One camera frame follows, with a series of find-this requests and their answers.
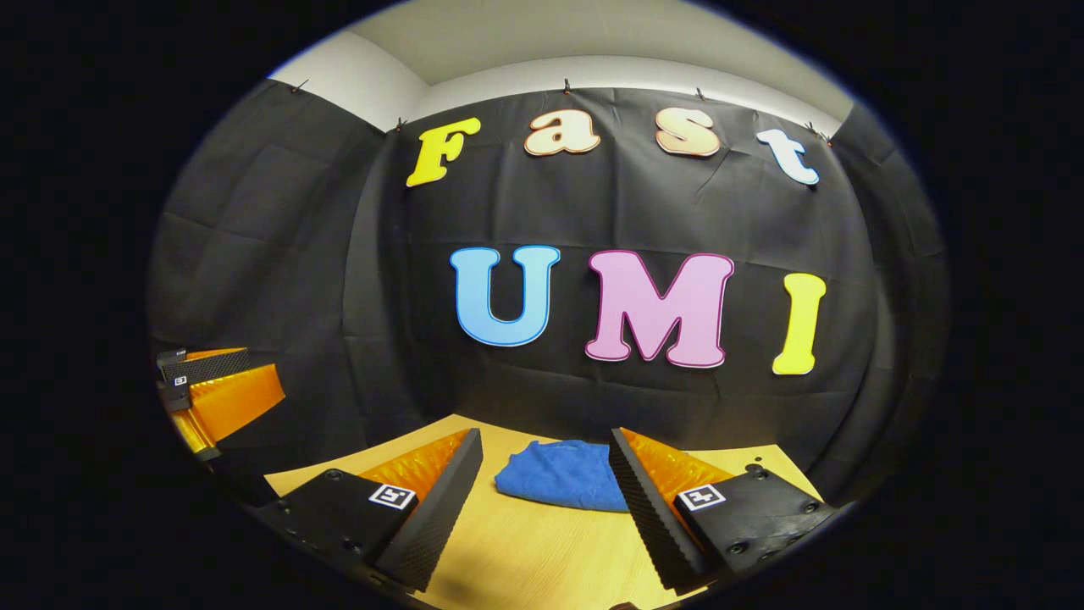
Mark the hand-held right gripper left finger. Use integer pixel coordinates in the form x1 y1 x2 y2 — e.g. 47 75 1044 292
254 428 484 594

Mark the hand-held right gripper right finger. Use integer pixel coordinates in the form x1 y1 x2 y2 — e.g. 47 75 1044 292
608 428 839 594

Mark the blue button shirt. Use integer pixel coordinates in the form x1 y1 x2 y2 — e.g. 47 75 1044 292
494 439 632 514

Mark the row of small cloth clips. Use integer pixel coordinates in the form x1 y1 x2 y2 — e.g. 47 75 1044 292
290 78 835 147

